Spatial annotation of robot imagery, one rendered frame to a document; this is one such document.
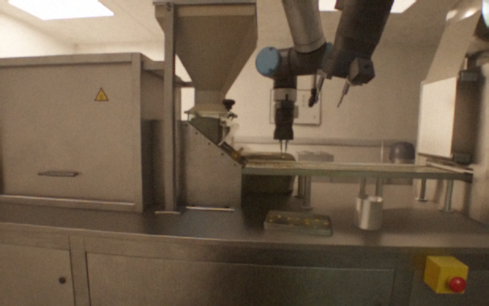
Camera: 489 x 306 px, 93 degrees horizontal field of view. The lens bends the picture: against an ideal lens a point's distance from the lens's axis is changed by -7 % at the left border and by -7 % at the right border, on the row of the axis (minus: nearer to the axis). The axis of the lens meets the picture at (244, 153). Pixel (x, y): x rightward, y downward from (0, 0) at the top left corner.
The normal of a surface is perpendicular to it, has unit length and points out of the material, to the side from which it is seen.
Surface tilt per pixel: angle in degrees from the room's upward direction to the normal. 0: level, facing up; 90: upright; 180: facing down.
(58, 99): 90
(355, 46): 122
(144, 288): 90
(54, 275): 90
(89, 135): 90
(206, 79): 114
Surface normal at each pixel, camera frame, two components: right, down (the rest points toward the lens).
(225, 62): -0.07, 0.50
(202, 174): -0.07, 0.10
